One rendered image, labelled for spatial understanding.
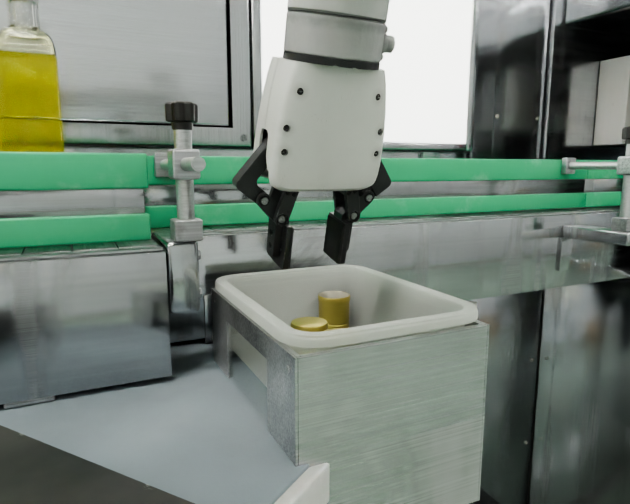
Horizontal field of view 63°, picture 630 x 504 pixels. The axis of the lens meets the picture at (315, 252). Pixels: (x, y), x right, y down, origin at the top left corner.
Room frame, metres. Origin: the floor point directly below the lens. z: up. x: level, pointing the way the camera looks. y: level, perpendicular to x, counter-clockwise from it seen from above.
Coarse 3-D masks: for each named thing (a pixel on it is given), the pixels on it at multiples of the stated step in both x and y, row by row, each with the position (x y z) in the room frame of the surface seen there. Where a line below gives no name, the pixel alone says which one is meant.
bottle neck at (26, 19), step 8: (8, 0) 0.54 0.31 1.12; (16, 0) 0.54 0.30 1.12; (24, 0) 0.55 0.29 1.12; (32, 0) 0.55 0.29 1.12; (8, 8) 0.55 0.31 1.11; (16, 8) 0.54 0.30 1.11; (24, 8) 0.55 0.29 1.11; (32, 8) 0.55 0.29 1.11; (8, 16) 0.55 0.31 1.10; (16, 16) 0.54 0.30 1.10; (24, 16) 0.55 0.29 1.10; (32, 16) 0.55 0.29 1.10; (8, 24) 0.55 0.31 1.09; (24, 24) 0.54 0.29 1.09; (32, 24) 0.55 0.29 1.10
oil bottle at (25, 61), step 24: (0, 48) 0.52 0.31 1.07; (24, 48) 0.53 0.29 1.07; (48, 48) 0.54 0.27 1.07; (0, 72) 0.52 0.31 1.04; (24, 72) 0.53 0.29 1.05; (48, 72) 0.54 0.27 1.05; (0, 96) 0.52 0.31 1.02; (24, 96) 0.53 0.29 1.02; (48, 96) 0.54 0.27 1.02; (0, 120) 0.52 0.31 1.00; (24, 120) 0.53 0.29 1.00; (48, 120) 0.54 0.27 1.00; (24, 144) 0.53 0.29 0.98; (48, 144) 0.54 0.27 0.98
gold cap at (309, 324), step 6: (300, 318) 0.46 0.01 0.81; (306, 318) 0.46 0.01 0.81; (312, 318) 0.46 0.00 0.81; (318, 318) 0.46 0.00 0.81; (294, 324) 0.44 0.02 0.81; (300, 324) 0.44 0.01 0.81; (306, 324) 0.44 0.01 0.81; (312, 324) 0.44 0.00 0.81; (318, 324) 0.44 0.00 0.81; (324, 324) 0.44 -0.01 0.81; (300, 330) 0.43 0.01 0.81; (306, 330) 0.43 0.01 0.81; (312, 330) 0.43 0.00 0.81; (318, 330) 0.43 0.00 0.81; (324, 330) 0.44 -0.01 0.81
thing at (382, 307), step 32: (224, 288) 0.47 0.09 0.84; (256, 288) 0.53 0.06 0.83; (288, 288) 0.54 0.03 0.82; (320, 288) 0.56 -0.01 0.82; (352, 288) 0.57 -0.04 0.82; (384, 288) 0.51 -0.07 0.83; (416, 288) 0.47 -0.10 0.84; (256, 320) 0.38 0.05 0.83; (288, 320) 0.54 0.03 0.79; (352, 320) 0.56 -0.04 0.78; (384, 320) 0.51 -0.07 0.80; (416, 320) 0.36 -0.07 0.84; (448, 320) 0.37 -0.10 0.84
